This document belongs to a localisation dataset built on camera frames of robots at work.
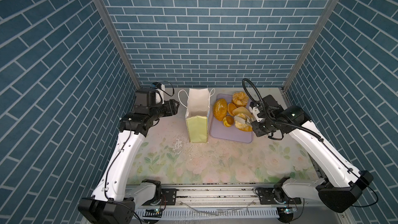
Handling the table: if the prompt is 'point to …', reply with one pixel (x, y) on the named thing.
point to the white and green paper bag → (196, 116)
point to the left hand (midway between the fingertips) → (175, 103)
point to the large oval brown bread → (219, 109)
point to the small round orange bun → (230, 107)
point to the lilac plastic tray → (231, 134)
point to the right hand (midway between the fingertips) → (254, 126)
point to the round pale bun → (244, 127)
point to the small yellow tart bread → (228, 121)
